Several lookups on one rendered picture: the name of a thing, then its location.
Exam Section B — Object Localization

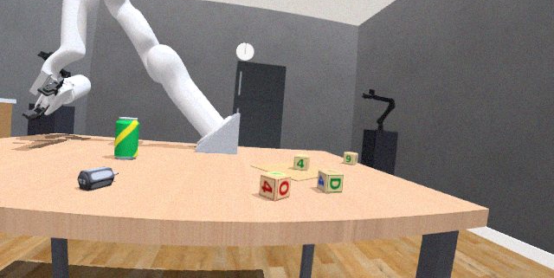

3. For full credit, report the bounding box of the green soda can with yellow stripe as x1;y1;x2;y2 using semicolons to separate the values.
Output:
114;117;139;160

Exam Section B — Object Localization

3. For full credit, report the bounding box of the pale yellow square mat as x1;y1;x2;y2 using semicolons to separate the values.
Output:
251;162;324;182

